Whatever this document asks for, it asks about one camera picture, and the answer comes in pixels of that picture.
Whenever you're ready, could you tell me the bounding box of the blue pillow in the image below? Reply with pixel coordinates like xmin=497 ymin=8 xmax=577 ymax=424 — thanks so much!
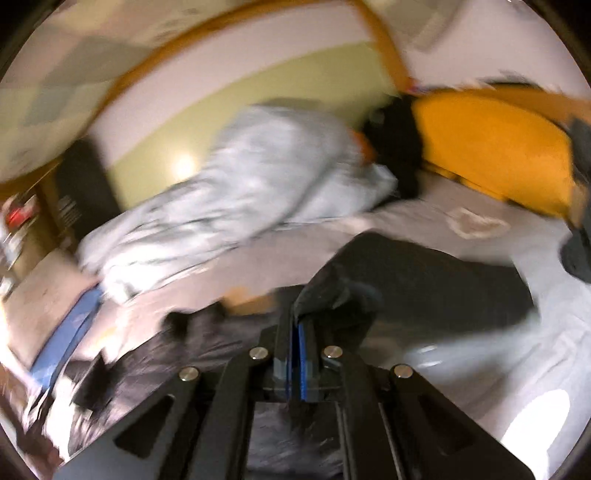
xmin=30 ymin=286 xmax=103 ymax=392

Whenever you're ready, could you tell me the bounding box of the grey heart-print bed sheet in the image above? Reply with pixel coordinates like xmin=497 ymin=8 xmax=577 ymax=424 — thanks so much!
xmin=59 ymin=175 xmax=590 ymax=479

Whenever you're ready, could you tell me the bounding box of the black folded mat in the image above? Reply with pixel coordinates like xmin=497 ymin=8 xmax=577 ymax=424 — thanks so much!
xmin=55 ymin=138 xmax=122 ymax=242

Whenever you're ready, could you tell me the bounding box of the black puffer jacket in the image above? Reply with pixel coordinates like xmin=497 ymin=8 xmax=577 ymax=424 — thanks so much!
xmin=68 ymin=232 xmax=535 ymax=454

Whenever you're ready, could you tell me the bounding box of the paper poster on wall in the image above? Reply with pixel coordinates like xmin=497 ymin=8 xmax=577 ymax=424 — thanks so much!
xmin=367 ymin=0 xmax=466 ymax=51

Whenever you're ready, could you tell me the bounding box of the wooden bed frame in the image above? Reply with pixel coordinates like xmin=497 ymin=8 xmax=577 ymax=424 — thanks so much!
xmin=0 ymin=0 xmax=591 ymax=232

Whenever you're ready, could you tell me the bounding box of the cluttered wooden shelf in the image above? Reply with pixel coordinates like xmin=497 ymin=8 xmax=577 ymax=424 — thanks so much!
xmin=1 ymin=184 xmax=58 ymax=299

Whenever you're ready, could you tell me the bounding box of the black bag by headboard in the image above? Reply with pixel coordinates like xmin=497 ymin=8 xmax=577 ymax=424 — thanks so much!
xmin=362 ymin=95 xmax=424 ymax=200

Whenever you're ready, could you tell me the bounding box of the yellow headboard cushion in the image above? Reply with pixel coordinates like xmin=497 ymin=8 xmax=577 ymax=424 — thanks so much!
xmin=412 ymin=92 xmax=574 ymax=219

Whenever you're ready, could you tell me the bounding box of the light grey crumpled duvet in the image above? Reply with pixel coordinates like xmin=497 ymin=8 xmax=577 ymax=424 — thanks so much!
xmin=77 ymin=105 xmax=398 ymax=304

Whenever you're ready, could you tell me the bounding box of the beige pillow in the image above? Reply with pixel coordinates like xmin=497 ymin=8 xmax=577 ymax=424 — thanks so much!
xmin=4 ymin=249 xmax=99 ymax=369

